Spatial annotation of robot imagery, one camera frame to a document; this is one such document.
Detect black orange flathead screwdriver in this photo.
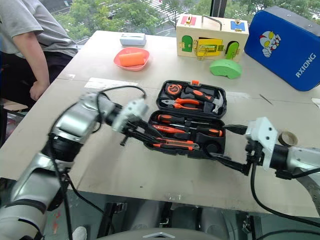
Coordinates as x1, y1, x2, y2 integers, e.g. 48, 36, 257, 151
172, 124, 224, 138

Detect slim orange screwdriver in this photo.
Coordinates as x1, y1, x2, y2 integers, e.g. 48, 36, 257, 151
151, 123, 191, 135

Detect black window pillar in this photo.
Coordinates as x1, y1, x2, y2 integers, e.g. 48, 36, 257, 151
209, 0, 228, 19

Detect white tissue box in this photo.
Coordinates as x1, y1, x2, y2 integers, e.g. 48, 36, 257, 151
119, 32, 147, 47

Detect wooden stool seat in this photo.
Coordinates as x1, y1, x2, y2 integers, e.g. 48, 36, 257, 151
0, 98, 29, 113

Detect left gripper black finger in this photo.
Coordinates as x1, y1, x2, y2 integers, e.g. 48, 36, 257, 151
127, 132, 161, 149
134, 119, 164, 138

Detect green foam shape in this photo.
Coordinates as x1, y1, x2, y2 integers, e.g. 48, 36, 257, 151
209, 58, 243, 80

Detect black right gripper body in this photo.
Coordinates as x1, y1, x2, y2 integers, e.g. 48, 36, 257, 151
242, 139, 265, 176

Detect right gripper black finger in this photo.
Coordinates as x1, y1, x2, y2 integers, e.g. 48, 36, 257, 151
211, 153, 247, 174
222, 124, 248, 136

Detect clear tape strip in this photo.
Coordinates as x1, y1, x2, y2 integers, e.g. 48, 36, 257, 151
84, 77, 139, 91
225, 91, 251, 100

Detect person in grey shirt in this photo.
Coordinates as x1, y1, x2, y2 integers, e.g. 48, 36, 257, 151
0, 0, 79, 108

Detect orange block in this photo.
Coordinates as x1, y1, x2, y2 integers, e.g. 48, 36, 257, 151
118, 51, 147, 68

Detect white shoe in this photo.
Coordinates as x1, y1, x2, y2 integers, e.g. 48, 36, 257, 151
71, 225, 89, 240

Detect person bare hand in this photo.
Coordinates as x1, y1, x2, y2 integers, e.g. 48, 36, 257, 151
29, 80, 50, 102

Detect dark tape roll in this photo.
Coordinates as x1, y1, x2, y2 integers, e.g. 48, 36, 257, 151
278, 129, 299, 148

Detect black tool case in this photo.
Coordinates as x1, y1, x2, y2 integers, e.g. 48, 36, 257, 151
147, 79, 228, 161

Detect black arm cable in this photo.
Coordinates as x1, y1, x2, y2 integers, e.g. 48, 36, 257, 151
46, 85, 148, 240
249, 161, 320, 229

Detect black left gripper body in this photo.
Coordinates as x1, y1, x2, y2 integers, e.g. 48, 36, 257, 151
119, 119, 149, 147

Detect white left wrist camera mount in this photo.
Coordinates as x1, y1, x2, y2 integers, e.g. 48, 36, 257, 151
111, 98, 150, 133

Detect orange black utility knife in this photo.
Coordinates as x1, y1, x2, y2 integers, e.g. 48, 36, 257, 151
152, 139, 200, 152

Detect orange black tape measure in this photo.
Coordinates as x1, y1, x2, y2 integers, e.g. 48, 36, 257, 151
165, 83, 185, 99

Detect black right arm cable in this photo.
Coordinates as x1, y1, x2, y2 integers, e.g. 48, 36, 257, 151
249, 161, 320, 229

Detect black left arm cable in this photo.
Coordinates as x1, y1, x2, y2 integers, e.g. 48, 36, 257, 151
46, 85, 148, 240

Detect blue padded case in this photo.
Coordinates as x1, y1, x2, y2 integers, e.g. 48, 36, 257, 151
243, 5, 320, 92

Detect pink plastic bowl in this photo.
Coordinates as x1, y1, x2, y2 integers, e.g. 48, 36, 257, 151
113, 46, 151, 72

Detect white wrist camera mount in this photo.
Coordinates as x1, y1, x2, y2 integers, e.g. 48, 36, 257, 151
111, 98, 150, 133
244, 116, 279, 172

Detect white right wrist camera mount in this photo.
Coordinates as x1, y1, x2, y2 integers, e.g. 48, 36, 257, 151
244, 116, 279, 172

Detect wooden latch box toy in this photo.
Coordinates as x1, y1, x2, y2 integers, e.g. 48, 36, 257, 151
175, 13, 250, 64

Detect silver claw hammer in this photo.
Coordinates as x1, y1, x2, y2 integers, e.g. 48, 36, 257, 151
184, 86, 226, 115

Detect orange handled pliers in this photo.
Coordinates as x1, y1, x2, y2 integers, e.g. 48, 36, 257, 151
160, 97, 204, 111

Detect small dark sliver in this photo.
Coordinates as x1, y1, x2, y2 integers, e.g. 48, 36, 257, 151
259, 93, 274, 105

